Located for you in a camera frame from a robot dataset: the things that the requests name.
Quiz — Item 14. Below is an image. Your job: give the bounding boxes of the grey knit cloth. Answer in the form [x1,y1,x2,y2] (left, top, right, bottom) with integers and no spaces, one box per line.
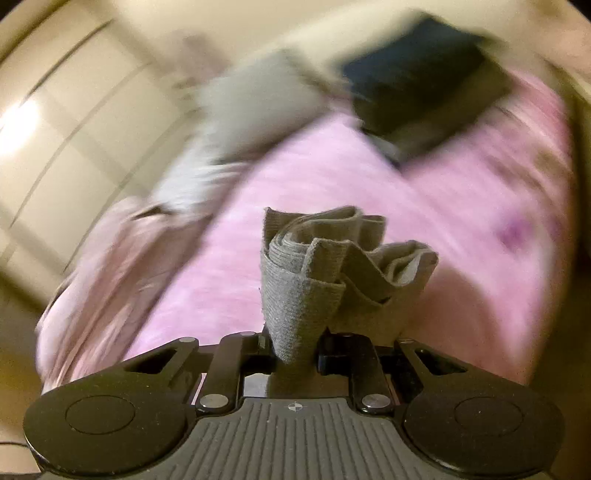
[260,206,439,398]

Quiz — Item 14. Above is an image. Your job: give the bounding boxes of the pale pink striped duvet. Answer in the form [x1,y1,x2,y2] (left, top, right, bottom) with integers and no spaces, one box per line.
[34,133,250,393]

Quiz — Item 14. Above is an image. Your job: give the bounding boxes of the pink rose blanket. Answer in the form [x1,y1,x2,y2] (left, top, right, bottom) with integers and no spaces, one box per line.
[128,74,575,384]

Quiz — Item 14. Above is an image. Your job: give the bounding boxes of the grey waffle pillow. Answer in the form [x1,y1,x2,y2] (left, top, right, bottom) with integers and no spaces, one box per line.
[200,49,334,161]

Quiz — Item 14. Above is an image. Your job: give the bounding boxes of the stack of dark folded clothes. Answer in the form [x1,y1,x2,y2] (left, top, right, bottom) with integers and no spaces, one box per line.
[339,13,515,168]

